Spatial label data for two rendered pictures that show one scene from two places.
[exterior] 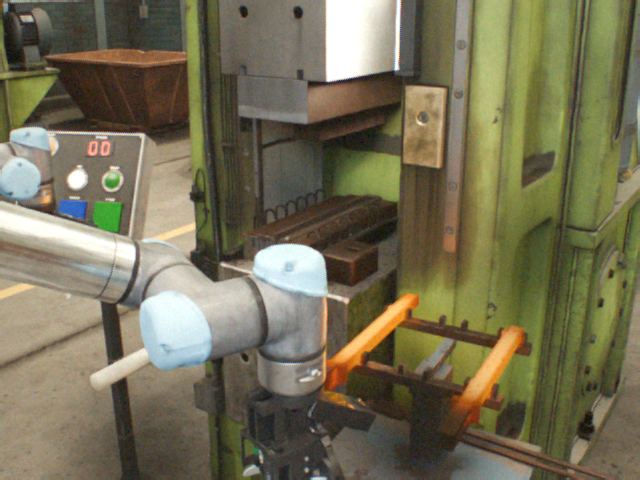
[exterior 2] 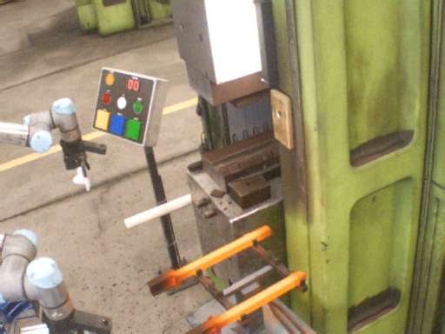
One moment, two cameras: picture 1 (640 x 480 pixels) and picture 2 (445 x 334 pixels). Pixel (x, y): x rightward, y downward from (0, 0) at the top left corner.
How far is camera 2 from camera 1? 1.07 m
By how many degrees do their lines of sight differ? 32
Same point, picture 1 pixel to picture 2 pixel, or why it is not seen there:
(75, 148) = (122, 83)
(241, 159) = not seen: hidden behind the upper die
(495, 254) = (322, 213)
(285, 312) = (33, 291)
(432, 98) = (282, 103)
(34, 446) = (141, 230)
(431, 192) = (291, 160)
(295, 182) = (259, 111)
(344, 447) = (215, 307)
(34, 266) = not seen: outside the picture
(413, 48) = (267, 70)
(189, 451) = not seen: hidden behind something
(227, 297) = (10, 282)
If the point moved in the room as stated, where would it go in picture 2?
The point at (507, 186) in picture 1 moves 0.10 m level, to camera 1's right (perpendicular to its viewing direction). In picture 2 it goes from (326, 173) to (358, 179)
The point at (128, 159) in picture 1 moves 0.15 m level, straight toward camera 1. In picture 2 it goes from (146, 95) to (134, 112)
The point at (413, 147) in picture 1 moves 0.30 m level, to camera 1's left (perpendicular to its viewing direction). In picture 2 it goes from (277, 130) to (195, 117)
